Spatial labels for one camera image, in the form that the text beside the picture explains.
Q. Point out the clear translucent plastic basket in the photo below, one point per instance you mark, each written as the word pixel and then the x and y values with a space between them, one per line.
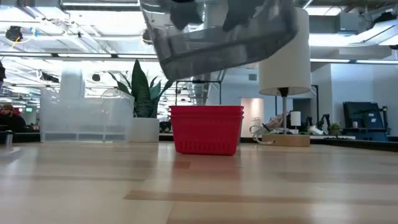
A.
pixel 84 121

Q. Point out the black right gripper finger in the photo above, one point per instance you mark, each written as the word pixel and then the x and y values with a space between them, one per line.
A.
pixel 185 14
pixel 242 12

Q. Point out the small white background lamp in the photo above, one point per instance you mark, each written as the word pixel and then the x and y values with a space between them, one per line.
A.
pixel 295 119

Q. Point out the black round ceiling fixture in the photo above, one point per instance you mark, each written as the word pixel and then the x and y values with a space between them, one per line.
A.
pixel 95 77

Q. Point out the metal cup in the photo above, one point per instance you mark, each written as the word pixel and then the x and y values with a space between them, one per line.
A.
pixel 8 139

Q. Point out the white shade wooden base lamp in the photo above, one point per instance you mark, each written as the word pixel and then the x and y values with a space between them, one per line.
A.
pixel 289 74

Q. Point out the white plant pot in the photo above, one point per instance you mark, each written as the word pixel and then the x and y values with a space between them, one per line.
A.
pixel 146 130

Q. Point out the red plastic basket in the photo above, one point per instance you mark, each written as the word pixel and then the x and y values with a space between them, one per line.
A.
pixel 206 114
pixel 206 109
pixel 206 137

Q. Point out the blue equipment cart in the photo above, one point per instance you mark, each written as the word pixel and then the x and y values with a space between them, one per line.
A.
pixel 365 121

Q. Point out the black ceiling camera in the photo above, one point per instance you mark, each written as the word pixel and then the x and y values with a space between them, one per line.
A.
pixel 14 33

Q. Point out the green snake plant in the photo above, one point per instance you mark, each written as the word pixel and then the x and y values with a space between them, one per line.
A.
pixel 141 93

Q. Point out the black background robot arm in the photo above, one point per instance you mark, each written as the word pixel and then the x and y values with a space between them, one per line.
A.
pixel 321 123

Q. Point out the grey translucent plastic basket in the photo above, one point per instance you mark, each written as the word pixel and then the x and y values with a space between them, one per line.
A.
pixel 217 49

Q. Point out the person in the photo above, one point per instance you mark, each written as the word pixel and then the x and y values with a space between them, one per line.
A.
pixel 11 119

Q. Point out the small potted plant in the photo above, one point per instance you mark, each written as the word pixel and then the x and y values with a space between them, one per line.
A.
pixel 335 128

